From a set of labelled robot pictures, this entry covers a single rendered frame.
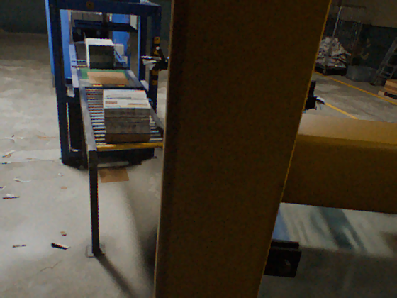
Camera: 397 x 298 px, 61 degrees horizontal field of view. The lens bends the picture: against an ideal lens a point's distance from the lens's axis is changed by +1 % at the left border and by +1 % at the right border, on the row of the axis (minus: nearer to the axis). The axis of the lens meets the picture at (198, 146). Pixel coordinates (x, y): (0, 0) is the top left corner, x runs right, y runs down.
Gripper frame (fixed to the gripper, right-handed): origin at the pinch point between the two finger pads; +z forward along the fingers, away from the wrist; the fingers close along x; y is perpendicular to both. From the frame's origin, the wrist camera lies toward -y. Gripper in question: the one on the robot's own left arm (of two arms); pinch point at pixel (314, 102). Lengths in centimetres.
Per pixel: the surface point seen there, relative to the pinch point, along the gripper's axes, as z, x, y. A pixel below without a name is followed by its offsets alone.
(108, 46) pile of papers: -190, 186, -6
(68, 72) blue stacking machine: -313, 304, 49
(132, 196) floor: -63, 133, 107
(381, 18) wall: -771, -309, 18
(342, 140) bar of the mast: 160, 33, -46
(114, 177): -90, 159, 103
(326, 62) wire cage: -717, -177, 116
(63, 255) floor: 16, 158, 103
